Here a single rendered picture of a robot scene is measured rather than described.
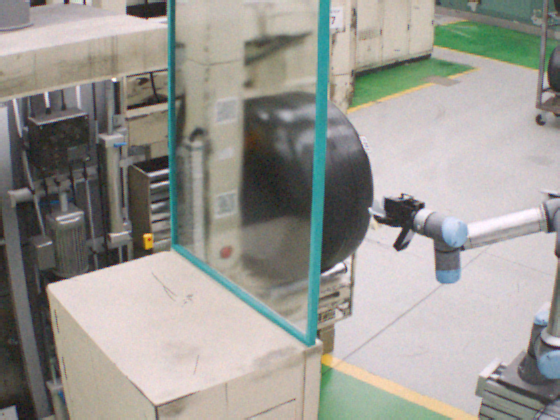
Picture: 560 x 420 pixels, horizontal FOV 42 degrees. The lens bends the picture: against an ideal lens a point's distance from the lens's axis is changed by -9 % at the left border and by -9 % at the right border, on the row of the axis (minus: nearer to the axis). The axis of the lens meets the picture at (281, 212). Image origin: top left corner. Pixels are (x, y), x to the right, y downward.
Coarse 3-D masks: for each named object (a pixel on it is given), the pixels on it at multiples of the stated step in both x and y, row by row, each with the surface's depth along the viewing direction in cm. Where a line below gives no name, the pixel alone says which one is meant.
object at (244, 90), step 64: (192, 0) 165; (256, 0) 147; (320, 0) 131; (192, 64) 171; (256, 64) 152; (320, 64) 135; (192, 128) 177; (256, 128) 157; (320, 128) 140; (192, 192) 184; (256, 192) 162; (320, 192) 145; (192, 256) 191; (256, 256) 167; (320, 256) 151
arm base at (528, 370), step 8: (528, 352) 236; (528, 360) 235; (536, 360) 232; (520, 368) 239; (528, 368) 235; (536, 368) 233; (520, 376) 238; (528, 376) 234; (536, 376) 233; (536, 384) 233; (544, 384) 233
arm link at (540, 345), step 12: (552, 300) 213; (552, 312) 213; (552, 324) 214; (540, 336) 220; (552, 336) 214; (540, 348) 219; (552, 348) 214; (540, 360) 217; (552, 360) 214; (552, 372) 216
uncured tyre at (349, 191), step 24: (336, 120) 242; (336, 144) 237; (360, 144) 242; (336, 168) 234; (360, 168) 239; (336, 192) 234; (360, 192) 240; (336, 216) 236; (360, 216) 243; (336, 240) 241; (336, 264) 259
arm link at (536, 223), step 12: (540, 204) 216; (552, 204) 213; (504, 216) 219; (516, 216) 217; (528, 216) 216; (540, 216) 214; (552, 216) 212; (468, 228) 221; (480, 228) 219; (492, 228) 218; (504, 228) 217; (516, 228) 216; (528, 228) 216; (540, 228) 215; (552, 228) 214; (468, 240) 220; (480, 240) 219; (492, 240) 219; (504, 240) 220
